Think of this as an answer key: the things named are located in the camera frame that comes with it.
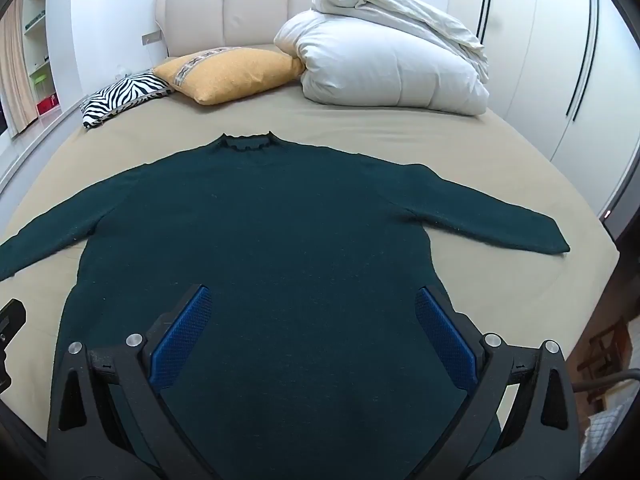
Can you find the beige padded headboard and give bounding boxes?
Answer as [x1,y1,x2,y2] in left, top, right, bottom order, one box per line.
[156,0,411,58]

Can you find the wooden chair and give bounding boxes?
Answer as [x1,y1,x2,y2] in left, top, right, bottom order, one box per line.
[570,317,636,411]

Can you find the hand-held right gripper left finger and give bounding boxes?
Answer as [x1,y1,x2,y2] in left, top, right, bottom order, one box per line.
[46,284,221,480]

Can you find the white cloth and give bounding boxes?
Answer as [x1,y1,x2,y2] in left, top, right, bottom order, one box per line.
[582,405,637,476]

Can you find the zebra print pillow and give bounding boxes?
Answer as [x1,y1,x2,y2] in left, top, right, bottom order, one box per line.
[80,71,173,130]

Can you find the white wall shelf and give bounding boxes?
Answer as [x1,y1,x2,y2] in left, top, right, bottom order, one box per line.
[22,0,62,117]

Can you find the white folded duvet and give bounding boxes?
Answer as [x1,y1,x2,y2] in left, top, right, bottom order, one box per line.
[274,10,491,116]

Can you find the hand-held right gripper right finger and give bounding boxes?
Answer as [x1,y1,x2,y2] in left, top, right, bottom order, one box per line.
[414,286,583,480]

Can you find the white wardrobe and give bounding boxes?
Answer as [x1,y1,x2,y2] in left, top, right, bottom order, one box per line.
[447,0,640,221]

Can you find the dark green sweater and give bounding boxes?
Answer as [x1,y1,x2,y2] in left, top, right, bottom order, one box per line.
[0,131,572,480]

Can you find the yellow pillow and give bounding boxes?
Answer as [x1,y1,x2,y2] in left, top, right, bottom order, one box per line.
[152,46,307,106]

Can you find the beige striped curtain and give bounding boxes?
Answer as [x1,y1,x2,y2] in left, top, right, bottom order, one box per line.
[0,0,39,137]

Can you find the black wardrobe handle strips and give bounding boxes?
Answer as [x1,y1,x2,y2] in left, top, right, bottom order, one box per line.
[476,0,495,44]
[566,0,600,122]

